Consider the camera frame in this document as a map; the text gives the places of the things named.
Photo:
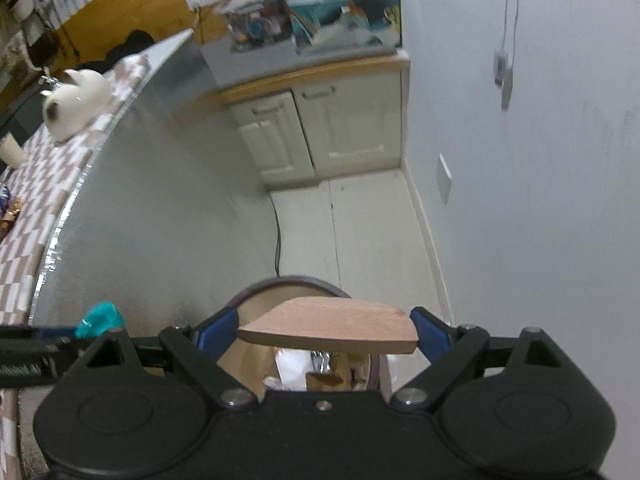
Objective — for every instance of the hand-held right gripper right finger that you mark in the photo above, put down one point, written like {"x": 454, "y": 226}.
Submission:
{"x": 429, "y": 331}

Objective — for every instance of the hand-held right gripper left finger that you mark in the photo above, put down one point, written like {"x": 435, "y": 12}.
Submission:
{"x": 220, "y": 334}

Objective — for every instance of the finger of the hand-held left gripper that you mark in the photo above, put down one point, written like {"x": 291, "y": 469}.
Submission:
{"x": 55, "y": 331}

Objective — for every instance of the brown rimmed trash bin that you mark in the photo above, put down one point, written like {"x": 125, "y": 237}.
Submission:
{"x": 250, "y": 360}

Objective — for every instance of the teal bottle cap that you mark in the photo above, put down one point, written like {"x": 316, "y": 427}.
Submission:
{"x": 102, "y": 320}

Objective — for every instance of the brown cardboard piece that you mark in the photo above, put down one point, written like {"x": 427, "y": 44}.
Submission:
{"x": 325, "y": 325}

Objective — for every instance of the gold foil wrapper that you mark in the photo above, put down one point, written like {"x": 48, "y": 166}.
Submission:
{"x": 332, "y": 377}

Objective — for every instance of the dark red small box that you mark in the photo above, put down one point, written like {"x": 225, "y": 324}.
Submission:
{"x": 7, "y": 225}

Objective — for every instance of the white tumbler cup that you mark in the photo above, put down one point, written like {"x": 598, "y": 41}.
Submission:
{"x": 10, "y": 150}

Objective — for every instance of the cream cabinet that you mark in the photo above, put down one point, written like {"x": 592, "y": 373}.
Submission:
{"x": 350, "y": 120}

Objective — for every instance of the white cat-shaped ceramic jar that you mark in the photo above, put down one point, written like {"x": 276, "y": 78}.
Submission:
{"x": 75, "y": 105}

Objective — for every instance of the black jacket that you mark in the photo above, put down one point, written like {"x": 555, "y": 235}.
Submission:
{"x": 125, "y": 47}

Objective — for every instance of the clear storage box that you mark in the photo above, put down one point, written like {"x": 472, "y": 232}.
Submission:
{"x": 255, "y": 22}

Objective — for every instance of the teal glass tank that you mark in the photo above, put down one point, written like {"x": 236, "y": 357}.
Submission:
{"x": 350, "y": 20}

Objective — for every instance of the white wall plate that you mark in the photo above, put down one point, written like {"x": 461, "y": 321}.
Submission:
{"x": 444, "y": 180}

